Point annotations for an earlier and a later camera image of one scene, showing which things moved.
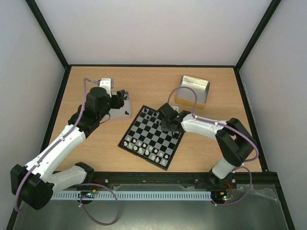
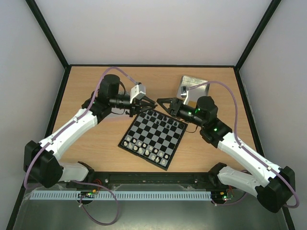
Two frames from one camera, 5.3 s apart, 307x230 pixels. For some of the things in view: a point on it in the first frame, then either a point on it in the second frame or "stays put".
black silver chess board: x=145 y=138 stays put
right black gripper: x=165 y=115 to x=174 y=108
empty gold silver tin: x=185 y=97 stays put
